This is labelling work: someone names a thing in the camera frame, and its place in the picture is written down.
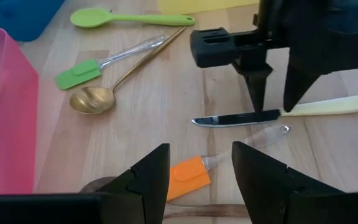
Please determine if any green spatula clear handle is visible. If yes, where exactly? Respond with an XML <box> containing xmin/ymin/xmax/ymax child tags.
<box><xmin>54</xmin><ymin>34</ymin><xmax>171</xmax><ymax>91</ymax></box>

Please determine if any clear plastic spoon orange handle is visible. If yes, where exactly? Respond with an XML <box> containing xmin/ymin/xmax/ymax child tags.
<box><xmin>166</xmin><ymin>124</ymin><xmax>293</xmax><ymax>202</ymax></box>

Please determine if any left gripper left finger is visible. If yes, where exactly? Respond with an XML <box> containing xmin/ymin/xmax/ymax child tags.
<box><xmin>96</xmin><ymin>142</ymin><xmax>171</xmax><ymax>224</ymax></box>

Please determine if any yellow plastic bin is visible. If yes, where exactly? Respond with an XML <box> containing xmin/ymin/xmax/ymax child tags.
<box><xmin>157</xmin><ymin>0</ymin><xmax>260</xmax><ymax>16</ymax></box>

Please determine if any gold metal spoon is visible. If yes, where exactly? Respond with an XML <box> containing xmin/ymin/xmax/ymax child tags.
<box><xmin>69</xmin><ymin>26</ymin><xmax>188</xmax><ymax>115</ymax></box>

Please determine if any green silicone spoon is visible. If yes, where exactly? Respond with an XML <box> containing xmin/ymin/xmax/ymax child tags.
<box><xmin>70</xmin><ymin>7</ymin><xmax>196</xmax><ymax>29</ymax></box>

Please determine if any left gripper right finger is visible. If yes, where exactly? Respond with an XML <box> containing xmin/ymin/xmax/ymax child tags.
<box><xmin>231</xmin><ymin>141</ymin><xmax>344</xmax><ymax>224</ymax></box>

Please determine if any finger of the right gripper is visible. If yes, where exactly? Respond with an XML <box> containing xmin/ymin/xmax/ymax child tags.
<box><xmin>283</xmin><ymin>49</ymin><xmax>323</xmax><ymax>112</ymax></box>
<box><xmin>233</xmin><ymin>61</ymin><xmax>273</xmax><ymax>113</ymax></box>

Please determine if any pink plastic bin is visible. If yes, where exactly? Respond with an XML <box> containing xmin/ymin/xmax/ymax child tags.
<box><xmin>0</xmin><ymin>27</ymin><xmax>40</xmax><ymax>196</ymax></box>

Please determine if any blue plastic bin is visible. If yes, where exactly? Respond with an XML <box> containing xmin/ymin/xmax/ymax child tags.
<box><xmin>0</xmin><ymin>0</ymin><xmax>66</xmax><ymax>43</ymax></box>

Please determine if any cream-handled knife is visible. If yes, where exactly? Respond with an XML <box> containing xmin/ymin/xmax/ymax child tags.
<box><xmin>191</xmin><ymin>93</ymin><xmax>358</xmax><ymax>128</ymax></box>

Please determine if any dark wooden spoon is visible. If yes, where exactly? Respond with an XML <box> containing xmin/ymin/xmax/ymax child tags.
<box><xmin>79</xmin><ymin>175</ymin><xmax>250</xmax><ymax>218</ymax></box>

